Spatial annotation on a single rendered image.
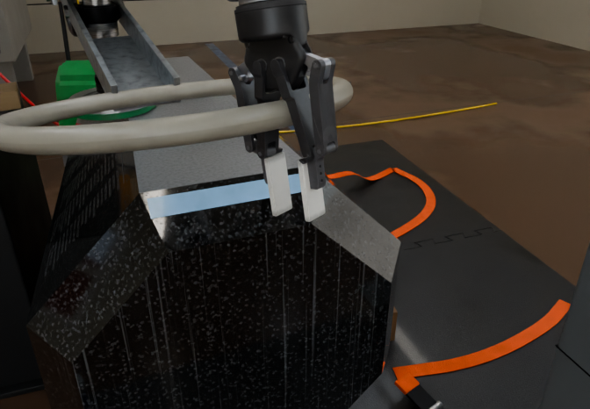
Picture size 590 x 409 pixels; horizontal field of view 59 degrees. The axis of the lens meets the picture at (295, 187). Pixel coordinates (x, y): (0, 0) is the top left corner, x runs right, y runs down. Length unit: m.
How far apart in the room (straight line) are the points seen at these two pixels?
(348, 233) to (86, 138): 0.65
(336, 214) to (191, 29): 5.40
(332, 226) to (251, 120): 0.53
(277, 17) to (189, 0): 5.77
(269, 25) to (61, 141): 0.23
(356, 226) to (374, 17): 6.08
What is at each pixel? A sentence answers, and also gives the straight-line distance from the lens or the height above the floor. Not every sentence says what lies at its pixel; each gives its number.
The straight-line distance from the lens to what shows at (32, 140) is 0.59.
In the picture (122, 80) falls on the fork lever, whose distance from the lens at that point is 1.08.
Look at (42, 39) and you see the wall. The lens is 6.29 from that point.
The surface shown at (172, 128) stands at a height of 1.05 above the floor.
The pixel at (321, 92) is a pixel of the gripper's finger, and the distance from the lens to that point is 0.53.
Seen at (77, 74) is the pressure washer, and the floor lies 0.54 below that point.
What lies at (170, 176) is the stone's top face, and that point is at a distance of 1.00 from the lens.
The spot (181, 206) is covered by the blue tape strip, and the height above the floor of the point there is 0.78.
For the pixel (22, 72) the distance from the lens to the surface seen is 5.20.
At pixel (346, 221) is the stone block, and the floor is 0.68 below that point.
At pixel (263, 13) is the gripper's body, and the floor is 1.15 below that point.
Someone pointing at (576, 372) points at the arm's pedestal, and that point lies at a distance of 1.31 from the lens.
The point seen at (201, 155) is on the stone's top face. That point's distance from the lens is 1.09.
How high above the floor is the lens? 1.23
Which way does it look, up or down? 27 degrees down
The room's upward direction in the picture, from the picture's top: straight up
